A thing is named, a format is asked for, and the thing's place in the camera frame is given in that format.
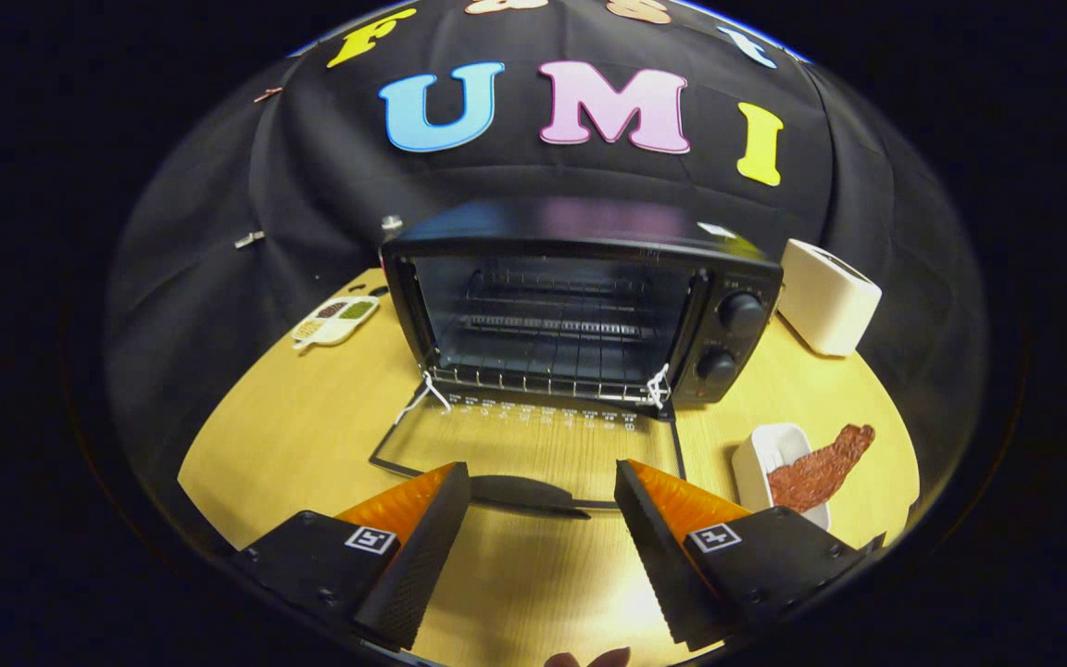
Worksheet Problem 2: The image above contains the reddish brown jerky strip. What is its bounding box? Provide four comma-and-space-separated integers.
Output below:
767, 423, 877, 515

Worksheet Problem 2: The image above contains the black toaster oven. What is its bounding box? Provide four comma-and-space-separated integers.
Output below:
369, 196, 786, 520

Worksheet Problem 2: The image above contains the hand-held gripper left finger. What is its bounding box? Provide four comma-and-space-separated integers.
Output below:
232, 461, 472, 652

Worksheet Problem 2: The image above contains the leaf-shaped dish with seeds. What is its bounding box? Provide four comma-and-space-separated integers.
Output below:
291, 295, 382, 353

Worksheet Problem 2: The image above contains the black backdrop cloth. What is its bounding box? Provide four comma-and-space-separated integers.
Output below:
106, 0, 988, 557

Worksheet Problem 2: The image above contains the white bread toaster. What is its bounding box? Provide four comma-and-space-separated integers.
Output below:
777, 238, 884, 359

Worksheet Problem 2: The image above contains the small white tray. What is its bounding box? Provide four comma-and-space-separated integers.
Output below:
731, 422, 833, 531

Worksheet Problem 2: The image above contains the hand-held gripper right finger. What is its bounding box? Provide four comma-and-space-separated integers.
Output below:
613, 458, 888, 651

